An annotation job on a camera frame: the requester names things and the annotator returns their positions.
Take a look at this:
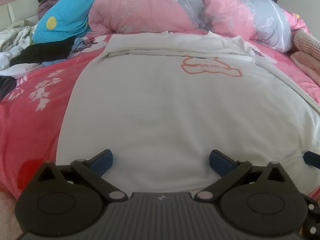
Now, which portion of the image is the pink grey floral quilt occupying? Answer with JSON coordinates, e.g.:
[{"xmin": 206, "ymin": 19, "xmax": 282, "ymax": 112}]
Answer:
[{"xmin": 88, "ymin": 0, "xmax": 307, "ymax": 53}]

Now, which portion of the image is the pink padded headboard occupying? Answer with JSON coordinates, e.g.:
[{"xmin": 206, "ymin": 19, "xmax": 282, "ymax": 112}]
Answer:
[{"xmin": 1, "ymin": 0, "xmax": 39, "ymax": 30}]

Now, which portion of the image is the pink checkered folded towel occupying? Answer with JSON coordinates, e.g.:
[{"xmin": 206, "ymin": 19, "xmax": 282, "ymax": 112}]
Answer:
[{"xmin": 293, "ymin": 29, "xmax": 320, "ymax": 61}]

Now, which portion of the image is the red floral bed sheet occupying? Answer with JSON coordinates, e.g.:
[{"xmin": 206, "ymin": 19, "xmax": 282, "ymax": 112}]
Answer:
[{"xmin": 1, "ymin": 34, "xmax": 111, "ymax": 198}]

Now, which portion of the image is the black garment on bed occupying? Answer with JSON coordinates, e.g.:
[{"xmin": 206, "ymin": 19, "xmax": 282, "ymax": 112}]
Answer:
[{"xmin": 1, "ymin": 36, "xmax": 76, "ymax": 99}]

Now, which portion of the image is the white sweatshirt with orange print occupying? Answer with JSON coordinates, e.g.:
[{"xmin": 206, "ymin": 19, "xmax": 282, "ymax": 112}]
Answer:
[{"xmin": 56, "ymin": 33, "xmax": 319, "ymax": 193}]

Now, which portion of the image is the pink folded cloth stack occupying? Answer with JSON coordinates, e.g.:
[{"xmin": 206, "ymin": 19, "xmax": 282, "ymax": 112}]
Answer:
[{"xmin": 290, "ymin": 51, "xmax": 320, "ymax": 86}]

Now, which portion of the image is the blue patterned blanket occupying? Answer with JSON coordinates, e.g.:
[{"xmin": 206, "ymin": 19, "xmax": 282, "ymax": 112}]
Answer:
[{"xmin": 32, "ymin": 0, "xmax": 95, "ymax": 44}]

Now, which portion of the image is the white green patterned blanket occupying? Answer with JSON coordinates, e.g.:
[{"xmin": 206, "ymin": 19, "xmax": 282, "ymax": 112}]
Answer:
[{"xmin": 1, "ymin": 20, "xmax": 37, "ymax": 79}]

